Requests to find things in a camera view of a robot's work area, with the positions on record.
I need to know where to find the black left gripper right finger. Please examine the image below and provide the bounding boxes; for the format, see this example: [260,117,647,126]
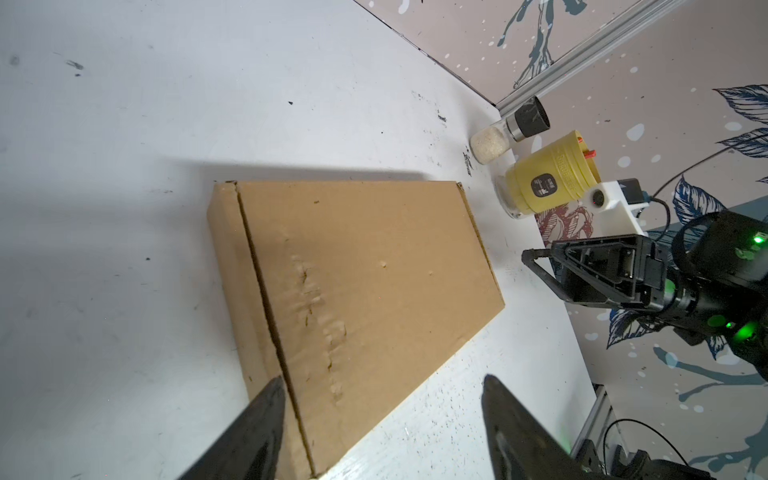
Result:
[481,374,591,480]

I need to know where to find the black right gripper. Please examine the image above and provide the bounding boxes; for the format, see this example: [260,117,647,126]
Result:
[521,210,767,345]

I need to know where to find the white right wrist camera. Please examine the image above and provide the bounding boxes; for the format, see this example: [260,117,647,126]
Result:
[581,178,649,238]

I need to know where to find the black lid spice shaker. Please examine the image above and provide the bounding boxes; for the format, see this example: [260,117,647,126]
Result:
[469,96,551,165]

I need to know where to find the yellow pen cup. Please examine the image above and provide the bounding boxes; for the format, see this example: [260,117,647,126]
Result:
[494,130,601,218]

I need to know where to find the brown cardboard box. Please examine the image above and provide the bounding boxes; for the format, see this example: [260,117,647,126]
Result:
[207,180,505,479]

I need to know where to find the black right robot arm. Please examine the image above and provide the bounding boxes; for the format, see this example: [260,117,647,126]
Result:
[521,210,767,377]

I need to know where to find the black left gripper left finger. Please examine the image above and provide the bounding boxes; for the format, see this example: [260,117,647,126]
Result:
[181,376,286,480]

